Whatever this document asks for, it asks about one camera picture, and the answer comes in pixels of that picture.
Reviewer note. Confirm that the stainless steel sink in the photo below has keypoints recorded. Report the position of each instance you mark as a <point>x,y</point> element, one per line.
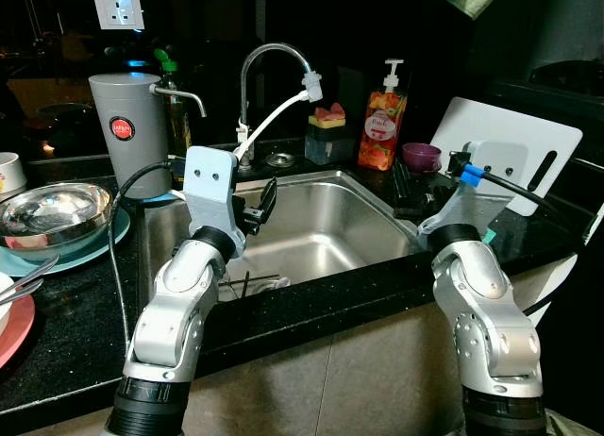
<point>321,228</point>

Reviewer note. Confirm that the small white bowl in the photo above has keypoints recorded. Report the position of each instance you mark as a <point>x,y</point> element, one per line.
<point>5,290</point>

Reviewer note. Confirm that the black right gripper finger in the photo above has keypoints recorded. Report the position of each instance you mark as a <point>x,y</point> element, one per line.
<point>399,181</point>
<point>413,183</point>

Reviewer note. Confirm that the dark sponge holder box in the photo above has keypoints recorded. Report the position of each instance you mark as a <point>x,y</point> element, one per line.
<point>328,145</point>

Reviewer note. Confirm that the white wall socket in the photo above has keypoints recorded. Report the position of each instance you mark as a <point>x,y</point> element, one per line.
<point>118,4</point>

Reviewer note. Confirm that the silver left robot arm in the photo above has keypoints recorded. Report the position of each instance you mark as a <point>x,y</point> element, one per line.
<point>179,313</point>

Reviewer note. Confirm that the purple cup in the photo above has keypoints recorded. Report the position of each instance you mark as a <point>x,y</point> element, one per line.
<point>422,156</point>

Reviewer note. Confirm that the orange pump soap bottle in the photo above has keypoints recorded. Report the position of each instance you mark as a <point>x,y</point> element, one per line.
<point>382,125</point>

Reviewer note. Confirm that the grey water filter canister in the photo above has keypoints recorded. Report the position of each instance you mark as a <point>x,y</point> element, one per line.
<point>127,162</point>

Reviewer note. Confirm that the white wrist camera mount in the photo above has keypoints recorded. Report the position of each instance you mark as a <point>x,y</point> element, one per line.
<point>491,167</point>
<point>209,181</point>

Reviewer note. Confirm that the green capped oil bottle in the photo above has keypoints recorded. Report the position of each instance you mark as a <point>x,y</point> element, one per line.
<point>170,68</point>

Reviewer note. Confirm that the teal plate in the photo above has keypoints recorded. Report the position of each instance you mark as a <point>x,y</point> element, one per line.
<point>94,252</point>

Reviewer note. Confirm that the metal tongs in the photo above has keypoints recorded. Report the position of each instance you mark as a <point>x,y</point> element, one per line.
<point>28,276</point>

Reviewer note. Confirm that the white printed cup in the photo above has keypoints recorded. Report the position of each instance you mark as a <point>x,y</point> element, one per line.
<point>8,172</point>

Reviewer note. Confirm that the round chrome sink cap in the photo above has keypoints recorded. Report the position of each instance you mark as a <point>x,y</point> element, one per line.
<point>279,159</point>

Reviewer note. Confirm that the dark chopstick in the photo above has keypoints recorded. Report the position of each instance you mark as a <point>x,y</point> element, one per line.
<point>260,281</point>
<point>245,285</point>

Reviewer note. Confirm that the white cutting board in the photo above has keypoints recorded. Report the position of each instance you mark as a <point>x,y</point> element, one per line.
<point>547,139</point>

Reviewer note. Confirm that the olive woven sack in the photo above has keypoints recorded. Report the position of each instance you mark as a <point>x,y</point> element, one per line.
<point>576,427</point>

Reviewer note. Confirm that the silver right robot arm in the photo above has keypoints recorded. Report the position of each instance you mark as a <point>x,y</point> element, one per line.
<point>486,313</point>

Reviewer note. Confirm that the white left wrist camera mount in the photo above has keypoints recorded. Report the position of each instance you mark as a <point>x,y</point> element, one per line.
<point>209,181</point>

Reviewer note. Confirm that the stainless steel bowl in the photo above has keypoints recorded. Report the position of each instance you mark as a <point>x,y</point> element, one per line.
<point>52,214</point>

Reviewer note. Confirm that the green wavy sponge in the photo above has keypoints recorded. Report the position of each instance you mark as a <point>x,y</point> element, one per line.
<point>489,236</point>

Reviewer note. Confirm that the chrome gooseneck faucet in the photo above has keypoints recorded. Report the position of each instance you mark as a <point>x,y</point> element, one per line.
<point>269,51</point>

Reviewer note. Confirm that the red plate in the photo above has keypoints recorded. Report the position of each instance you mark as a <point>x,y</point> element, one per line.
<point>14,332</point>

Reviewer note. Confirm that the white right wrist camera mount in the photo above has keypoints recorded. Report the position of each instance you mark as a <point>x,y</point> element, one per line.
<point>491,167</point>

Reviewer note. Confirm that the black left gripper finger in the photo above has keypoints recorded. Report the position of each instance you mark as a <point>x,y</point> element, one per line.
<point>257,200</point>
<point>272,195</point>

